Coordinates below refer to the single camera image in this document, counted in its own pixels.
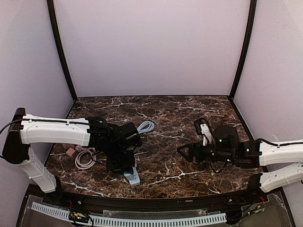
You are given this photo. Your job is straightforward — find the left black frame post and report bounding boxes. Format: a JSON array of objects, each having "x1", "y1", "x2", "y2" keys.
[{"x1": 46, "y1": 0, "x2": 78, "y2": 102}]

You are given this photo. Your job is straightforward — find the large pink cube adapter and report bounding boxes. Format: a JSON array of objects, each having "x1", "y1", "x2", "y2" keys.
[{"x1": 62, "y1": 143, "x2": 75, "y2": 149}]

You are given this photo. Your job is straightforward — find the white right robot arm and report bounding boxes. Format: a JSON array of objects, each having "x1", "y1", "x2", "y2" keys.
[{"x1": 177, "y1": 124, "x2": 303, "y2": 193}]

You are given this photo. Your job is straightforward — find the pink plug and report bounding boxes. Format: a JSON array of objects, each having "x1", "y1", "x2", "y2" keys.
[{"x1": 75, "y1": 145, "x2": 83, "y2": 152}]

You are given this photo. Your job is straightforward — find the pink coiled cable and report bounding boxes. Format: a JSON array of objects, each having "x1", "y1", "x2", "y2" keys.
[{"x1": 74, "y1": 150, "x2": 97, "y2": 170}]

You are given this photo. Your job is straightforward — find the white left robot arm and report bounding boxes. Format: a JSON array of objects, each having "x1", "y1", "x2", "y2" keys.
[{"x1": 1, "y1": 108, "x2": 142, "y2": 193}]

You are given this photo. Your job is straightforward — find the right black frame post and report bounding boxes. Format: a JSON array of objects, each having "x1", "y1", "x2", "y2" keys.
[{"x1": 229, "y1": 0, "x2": 257, "y2": 100}]

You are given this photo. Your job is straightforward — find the black frame post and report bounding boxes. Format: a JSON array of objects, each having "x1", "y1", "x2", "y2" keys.
[
  {"x1": 46, "y1": 0, "x2": 78, "y2": 102},
  {"x1": 229, "y1": 0, "x2": 257, "y2": 100}
]

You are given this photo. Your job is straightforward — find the small pink cube adapter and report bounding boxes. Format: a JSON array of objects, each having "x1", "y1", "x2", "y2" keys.
[{"x1": 66, "y1": 148, "x2": 76, "y2": 157}]

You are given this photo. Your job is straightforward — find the small green circuit board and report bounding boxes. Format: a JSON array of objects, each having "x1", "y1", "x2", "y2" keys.
[{"x1": 68, "y1": 211, "x2": 90, "y2": 223}]

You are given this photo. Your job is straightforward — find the blue power strip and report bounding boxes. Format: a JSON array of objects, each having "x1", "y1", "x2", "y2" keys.
[{"x1": 124, "y1": 166, "x2": 141, "y2": 186}]

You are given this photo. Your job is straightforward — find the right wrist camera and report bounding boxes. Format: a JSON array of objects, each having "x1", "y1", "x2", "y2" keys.
[{"x1": 194, "y1": 118, "x2": 213, "y2": 146}]

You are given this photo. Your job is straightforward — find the grey slotted cable duct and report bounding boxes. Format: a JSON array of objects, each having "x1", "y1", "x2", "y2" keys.
[{"x1": 31, "y1": 202, "x2": 227, "y2": 227}]

